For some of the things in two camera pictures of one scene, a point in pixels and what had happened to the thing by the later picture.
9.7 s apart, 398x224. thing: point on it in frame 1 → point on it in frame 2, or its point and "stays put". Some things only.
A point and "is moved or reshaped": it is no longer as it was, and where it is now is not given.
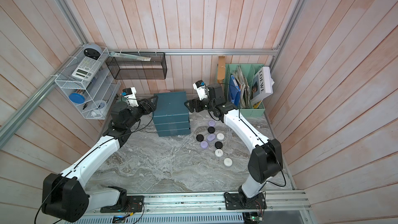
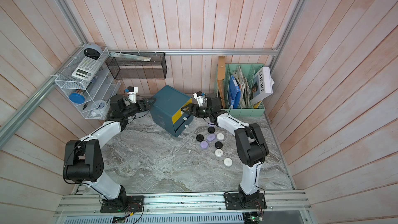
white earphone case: (218, 152) stays put
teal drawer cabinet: (171, 116) is moved or reshaped
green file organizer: (238, 83) stays put
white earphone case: (220, 136) stays put
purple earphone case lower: (203, 144) stays put
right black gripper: (197, 102) → (191, 111)
